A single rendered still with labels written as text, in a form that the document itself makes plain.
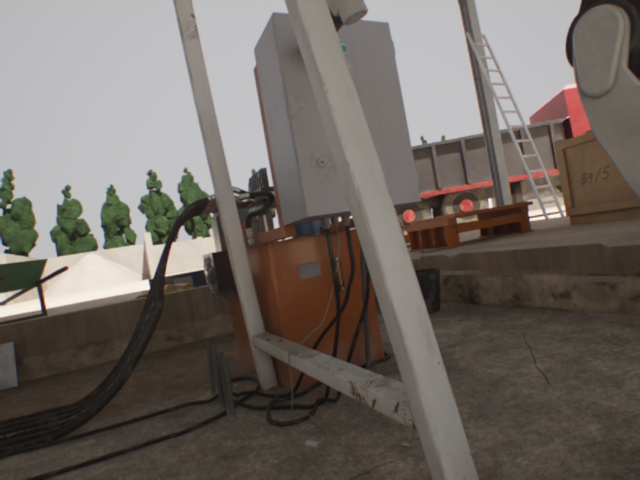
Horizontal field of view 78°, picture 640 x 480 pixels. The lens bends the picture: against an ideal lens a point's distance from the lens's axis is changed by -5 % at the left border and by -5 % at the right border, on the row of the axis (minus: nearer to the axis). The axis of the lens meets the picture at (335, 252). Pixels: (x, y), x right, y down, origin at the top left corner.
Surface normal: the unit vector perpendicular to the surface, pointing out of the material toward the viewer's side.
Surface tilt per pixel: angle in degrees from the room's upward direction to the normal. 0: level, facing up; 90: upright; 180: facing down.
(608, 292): 100
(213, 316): 90
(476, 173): 90
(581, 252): 91
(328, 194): 90
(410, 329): 80
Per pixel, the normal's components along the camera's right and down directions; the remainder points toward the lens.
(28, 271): 0.86, 0.22
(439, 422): 0.39, -0.22
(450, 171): -0.13, 0.05
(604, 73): -0.83, 0.16
